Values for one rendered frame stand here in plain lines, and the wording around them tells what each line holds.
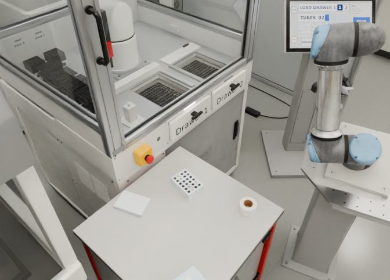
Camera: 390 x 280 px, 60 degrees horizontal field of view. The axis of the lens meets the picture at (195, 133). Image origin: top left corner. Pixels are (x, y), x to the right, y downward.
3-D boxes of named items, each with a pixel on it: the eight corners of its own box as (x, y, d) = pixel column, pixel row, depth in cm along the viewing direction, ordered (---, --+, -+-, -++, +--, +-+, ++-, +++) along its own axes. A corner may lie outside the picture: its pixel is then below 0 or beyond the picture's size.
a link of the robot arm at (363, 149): (376, 166, 135) (385, 164, 122) (340, 165, 139) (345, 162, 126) (376, 136, 137) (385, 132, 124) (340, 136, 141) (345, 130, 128)
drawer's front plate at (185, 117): (210, 112, 176) (210, 95, 169) (172, 141, 160) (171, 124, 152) (208, 111, 177) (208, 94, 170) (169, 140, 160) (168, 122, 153)
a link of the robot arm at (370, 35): (398, 17, 106) (368, 28, 151) (360, 20, 109) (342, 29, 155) (395, 55, 108) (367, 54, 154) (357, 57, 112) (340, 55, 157)
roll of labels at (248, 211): (252, 219, 134) (253, 213, 132) (235, 212, 137) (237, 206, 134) (258, 206, 139) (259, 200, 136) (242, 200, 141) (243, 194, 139)
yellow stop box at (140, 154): (154, 159, 148) (153, 147, 143) (142, 168, 144) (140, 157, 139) (146, 154, 151) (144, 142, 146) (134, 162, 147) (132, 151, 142)
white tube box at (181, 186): (203, 190, 145) (203, 185, 143) (188, 201, 141) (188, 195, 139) (186, 173, 152) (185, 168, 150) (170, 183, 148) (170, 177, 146)
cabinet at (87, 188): (239, 170, 255) (252, 81, 202) (139, 270, 197) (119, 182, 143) (152, 118, 301) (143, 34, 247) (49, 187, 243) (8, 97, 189)
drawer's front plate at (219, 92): (244, 86, 194) (246, 70, 187) (213, 110, 177) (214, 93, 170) (241, 85, 195) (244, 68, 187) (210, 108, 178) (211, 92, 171)
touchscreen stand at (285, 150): (331, 177, 250) (382, 53, 182) (271, 178, 250) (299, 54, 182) (313, 132, 287) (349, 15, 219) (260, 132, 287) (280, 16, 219)
